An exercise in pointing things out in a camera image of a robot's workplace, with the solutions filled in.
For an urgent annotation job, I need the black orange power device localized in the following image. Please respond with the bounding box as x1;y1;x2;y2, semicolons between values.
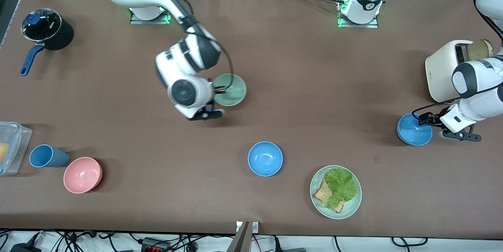
141;237;172;252

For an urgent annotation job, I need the black power adapter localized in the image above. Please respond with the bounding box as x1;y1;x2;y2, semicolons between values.
10;242;42;252

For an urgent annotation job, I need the light green plate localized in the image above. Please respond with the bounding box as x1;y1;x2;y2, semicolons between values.
310;165;362;220

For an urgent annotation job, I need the pink bowl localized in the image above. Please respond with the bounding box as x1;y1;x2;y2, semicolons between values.
63;157;103;194

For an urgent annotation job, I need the clear plastic container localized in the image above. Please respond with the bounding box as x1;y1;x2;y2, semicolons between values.
0;121;33;177

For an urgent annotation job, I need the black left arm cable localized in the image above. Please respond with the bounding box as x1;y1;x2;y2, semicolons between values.
411;0;503;118

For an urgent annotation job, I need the glass lid with blue knob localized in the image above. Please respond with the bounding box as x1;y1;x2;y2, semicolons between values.
21;8;63;42

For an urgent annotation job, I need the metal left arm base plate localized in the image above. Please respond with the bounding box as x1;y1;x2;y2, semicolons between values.
337;0;380;29

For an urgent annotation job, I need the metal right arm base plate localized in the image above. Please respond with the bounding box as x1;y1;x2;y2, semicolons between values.
130;6;173;25

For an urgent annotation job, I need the light green bowl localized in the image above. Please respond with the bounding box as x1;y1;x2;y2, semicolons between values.
212;73;248;107

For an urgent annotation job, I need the blue bowl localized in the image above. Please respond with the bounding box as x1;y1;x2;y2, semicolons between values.
248;141;283;177
397;113;433;147

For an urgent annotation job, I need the black pot with blue handle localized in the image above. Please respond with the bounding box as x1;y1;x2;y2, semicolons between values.
20;8;75;77

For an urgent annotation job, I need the camera stand pole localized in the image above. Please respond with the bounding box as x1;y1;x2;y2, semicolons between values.
226;221;252;252

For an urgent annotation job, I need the black looped floor cable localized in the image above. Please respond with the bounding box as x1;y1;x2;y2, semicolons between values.
391;237;429;247

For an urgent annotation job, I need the blue cup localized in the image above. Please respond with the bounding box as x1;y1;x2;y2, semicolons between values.
29;144;70;168

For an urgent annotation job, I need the small metal bracket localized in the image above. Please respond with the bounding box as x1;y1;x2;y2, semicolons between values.
236;221;259;233

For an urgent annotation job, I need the brown toast slice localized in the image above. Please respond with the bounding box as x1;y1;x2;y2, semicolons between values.
313;179;346;214

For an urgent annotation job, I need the cream toaster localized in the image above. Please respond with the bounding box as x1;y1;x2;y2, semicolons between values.
425;39;475;103

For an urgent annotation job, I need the brown bread slice in toaster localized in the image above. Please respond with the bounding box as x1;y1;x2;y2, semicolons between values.
466;39;494;63

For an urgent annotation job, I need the green lettuce leaf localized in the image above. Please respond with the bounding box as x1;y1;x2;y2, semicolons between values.
320;168;358;210

